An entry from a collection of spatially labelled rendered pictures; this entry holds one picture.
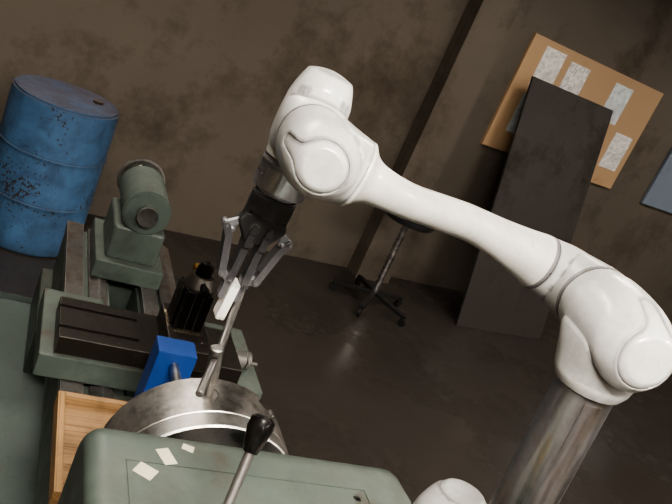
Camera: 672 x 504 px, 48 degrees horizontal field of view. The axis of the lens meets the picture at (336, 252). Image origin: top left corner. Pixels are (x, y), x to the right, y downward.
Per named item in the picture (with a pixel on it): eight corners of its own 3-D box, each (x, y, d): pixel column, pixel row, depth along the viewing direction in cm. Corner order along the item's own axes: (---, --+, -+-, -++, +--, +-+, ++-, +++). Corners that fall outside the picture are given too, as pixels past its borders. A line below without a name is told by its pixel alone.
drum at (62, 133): (72, 222, 452) (113, 93, 426) (84, 266, 408) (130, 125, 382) (-29, 202, 423) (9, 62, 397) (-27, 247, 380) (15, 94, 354)
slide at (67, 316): (236, 386, 184) (242, 371, 183) (53, 352, 167) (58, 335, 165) (224, 345, 200) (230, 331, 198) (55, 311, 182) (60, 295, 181)
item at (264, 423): (267, 462, 89) (282, 430, 88) (241, 459, 88) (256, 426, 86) (260, 440, 93) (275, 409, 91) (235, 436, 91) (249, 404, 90)
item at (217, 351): (210, 414, 120) (222, 352, 115) (196, 411, 120) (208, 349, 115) (213, 406, 122) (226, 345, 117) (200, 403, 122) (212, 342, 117)
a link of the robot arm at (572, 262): (551, 220, 136) (582, 249, 124) (625, 265, 142) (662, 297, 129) (508, 279, 140) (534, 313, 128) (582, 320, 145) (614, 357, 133)
